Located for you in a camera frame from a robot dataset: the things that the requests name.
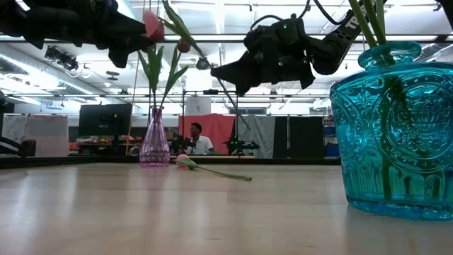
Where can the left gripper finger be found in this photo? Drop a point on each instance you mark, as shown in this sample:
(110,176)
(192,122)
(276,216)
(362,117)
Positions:
(129,33)
(118,56)

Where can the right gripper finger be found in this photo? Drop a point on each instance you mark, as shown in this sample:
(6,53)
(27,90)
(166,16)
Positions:
(244,88)
(240,72)

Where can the pink tulip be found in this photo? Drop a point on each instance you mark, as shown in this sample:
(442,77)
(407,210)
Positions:
(154,71)
(182,160)

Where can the green stems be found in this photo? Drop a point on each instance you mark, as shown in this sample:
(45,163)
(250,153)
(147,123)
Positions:
(361,21)

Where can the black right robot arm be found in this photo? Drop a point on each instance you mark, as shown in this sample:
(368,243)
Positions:
(339,39)

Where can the purple glass vase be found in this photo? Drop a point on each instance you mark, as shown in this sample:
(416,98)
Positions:
(154,148)

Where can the blue glass vase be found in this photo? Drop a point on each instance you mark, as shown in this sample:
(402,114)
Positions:
(407,141)

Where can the red cloth backdrop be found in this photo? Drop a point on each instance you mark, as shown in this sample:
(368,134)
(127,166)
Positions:
(221,131)

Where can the gray cloth backdrop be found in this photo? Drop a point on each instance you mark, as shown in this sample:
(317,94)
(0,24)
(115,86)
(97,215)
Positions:
(256,138)

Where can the black tripod device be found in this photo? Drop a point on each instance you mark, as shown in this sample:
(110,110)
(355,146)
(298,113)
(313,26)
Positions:
(242,144)

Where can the black monitor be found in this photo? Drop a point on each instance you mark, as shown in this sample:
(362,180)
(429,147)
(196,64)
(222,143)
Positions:
(106,118)

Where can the person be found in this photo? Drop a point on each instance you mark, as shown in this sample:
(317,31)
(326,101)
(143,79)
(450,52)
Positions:
(201,145)

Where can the black curtain panel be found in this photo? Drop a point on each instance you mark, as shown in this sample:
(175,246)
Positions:
(306,136)

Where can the cluttered table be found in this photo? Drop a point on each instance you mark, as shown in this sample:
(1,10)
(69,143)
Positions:
(102,144)

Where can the blue storage bins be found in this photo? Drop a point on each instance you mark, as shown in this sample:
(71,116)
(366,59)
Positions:
(330,148)

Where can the white board panel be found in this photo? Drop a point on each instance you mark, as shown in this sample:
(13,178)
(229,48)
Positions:
(35,134)

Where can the black stand frame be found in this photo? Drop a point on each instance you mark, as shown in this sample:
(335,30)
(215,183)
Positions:
(210,91)

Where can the black overhead camera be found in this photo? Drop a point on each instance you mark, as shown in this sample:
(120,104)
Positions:
(202,63)

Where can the black aluminium table frame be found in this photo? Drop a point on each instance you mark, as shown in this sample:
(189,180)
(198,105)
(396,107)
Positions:
(88,161)

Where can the black overhead frame beam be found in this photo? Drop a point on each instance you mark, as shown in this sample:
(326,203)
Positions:
(407,38)

